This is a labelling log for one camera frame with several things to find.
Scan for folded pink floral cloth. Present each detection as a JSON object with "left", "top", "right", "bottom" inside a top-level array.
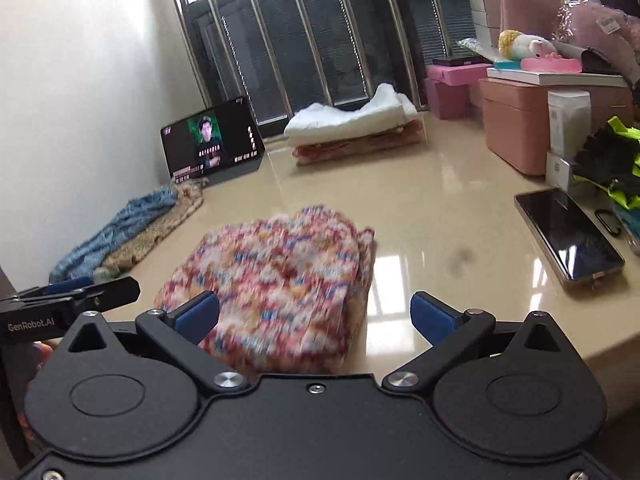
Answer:
[{"left": 293, "top": 122, "right": 424, "bottom": 166}]

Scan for floral patterned dress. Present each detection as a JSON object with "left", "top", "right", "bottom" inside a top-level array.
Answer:
[{"left": 153, "top": 206, "right": 376, "bottom": 375}]

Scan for pink bag in plastic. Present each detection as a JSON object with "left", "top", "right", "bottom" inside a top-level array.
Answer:
[{"left": 553, "top": 0, "right": 639, "bottom": 84}]

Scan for white small carton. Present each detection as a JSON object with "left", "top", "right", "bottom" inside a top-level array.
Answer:
[{"left": 546, "top": 90, "right": 591, "bottom": 194}]

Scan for stacked white boxes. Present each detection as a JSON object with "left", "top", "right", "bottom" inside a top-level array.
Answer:
[{"left": 469, "top": 0, "right": 501, "bottom": 47}]

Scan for black smartphone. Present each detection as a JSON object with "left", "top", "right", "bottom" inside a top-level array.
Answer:
[{"left": 514, "top": 188, "right": 625, "bottom": 287}]

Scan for beige crochet garment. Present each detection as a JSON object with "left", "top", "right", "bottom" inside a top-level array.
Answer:
[{"left": 93, "top": 178, "right": 205, "bottom": 283}]

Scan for pink upright cushion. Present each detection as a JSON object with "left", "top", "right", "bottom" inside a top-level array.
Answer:
[{"left": 500, "top": 0, "right": 562, "bottom": 40}]

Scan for person's left hand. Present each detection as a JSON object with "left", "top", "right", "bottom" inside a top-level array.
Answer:
[{"left": 32, "top": 341, "right": 58, "bottom": 372}]

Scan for large salmon pink box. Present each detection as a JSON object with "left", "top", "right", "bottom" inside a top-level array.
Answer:
[{"left": 480, "top": 78, "right": 634, "bottom": 177}]

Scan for tablet showing video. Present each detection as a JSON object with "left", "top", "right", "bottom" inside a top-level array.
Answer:
[{"left": 160, "top": 96, "right": 265, "bottom": 184}]

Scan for yellow white plush toy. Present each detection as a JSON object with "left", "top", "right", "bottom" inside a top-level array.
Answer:
[{"left": 498, "top": 29, "right": 558, "bottom": 62}]

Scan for magenta pink box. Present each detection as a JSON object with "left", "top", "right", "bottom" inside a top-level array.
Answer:
[{"left": 424, "top": 63, "right": 491, "bottom": 120}]

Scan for blue knitted garment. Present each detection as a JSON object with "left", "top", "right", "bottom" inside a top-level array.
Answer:
[{"left": 49, "top": 185, "right": 178, "bottom": 284}]

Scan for pink plastic tray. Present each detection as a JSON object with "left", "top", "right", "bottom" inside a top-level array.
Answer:
[{"left": 520, "top": 53, "right": 582, "bottom": 74}]

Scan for neon yellow black garment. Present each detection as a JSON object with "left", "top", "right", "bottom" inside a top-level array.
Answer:
[{"left": 573, "top": 116, "right": 640, "bottom": 210}]

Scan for folded white cloth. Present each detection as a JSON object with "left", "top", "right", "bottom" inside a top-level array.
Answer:
[{"left": 284, "top": 82, "right": 419, "bottom": 148}]

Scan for white flat board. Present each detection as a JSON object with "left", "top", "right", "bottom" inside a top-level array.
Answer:
[{"left": 487, "top": 67, "right": 628, "bottom": 88}]

